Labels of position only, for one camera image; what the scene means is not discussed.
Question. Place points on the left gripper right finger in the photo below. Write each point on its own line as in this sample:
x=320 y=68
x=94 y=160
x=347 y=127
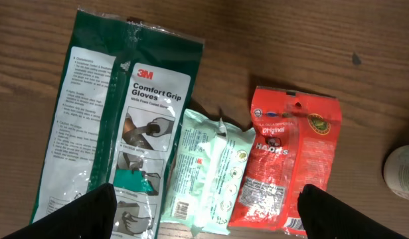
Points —
x=325 y=217

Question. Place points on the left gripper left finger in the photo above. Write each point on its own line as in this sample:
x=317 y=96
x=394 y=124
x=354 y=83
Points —
x=89 y=217

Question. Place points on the red snack bag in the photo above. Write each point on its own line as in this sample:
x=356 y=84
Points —
x=296 y=139

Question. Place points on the green lid jar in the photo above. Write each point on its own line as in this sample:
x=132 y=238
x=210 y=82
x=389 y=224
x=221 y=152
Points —
x=396 y=172

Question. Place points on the green 3M gloves package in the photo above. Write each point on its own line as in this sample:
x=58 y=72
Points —
x=124 y=88

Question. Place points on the pale green wipes pack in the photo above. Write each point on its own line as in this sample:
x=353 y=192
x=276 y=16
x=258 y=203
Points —
x=209 y=167

